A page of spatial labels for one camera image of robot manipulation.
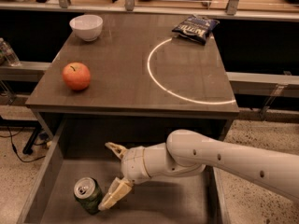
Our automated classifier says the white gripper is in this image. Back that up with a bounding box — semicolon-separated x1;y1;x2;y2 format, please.
98;142;206;211

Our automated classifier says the green soda can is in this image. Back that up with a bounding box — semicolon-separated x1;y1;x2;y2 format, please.
73;177;103;215

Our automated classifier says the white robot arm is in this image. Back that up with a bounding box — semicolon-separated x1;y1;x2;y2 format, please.
98;130;299;211

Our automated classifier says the open grey top drawer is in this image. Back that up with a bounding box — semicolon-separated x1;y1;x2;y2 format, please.
17;118;231;224

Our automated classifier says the grey cabinet counter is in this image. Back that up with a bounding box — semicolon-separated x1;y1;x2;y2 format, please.
24;12;240;142

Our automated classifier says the red apple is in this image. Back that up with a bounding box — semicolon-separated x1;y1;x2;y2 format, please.
62;63;91;91

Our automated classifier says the white bowl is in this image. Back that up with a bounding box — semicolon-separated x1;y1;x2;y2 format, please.
69;14;104;41

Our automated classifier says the blue chip bag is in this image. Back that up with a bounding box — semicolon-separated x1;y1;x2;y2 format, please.
173;16;220;45

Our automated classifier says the clear plastic water bottle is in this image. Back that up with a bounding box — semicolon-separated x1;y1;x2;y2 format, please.
0;38;21;66

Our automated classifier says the black floor cable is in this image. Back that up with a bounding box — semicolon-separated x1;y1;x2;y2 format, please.
0;124;48;164

